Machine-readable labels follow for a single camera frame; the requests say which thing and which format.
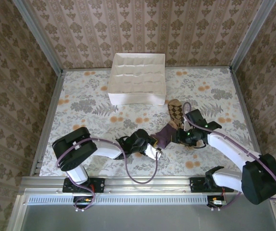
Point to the grey metal panel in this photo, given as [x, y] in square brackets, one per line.
[140, 219]

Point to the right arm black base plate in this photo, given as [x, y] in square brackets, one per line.
[196, 184]

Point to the aluminium table side rail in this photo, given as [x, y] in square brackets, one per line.
[47, 120]
[249, 120]

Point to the aluminium frame post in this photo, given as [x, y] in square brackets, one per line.
[40, 36]
[251, 36]

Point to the aluminium mounting rail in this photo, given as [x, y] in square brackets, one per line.
[166, 184]

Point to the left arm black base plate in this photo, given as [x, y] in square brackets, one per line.
[99, 185]

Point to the purple sock tan toe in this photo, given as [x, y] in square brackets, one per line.
[164, 137]

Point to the white fabric organizer box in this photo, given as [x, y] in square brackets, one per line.
[135, 77]

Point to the floral tablecloth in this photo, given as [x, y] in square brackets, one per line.
[85, 115]

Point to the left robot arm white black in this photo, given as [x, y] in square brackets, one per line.
[73, 149]

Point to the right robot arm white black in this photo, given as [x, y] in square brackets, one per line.
[260, 180]

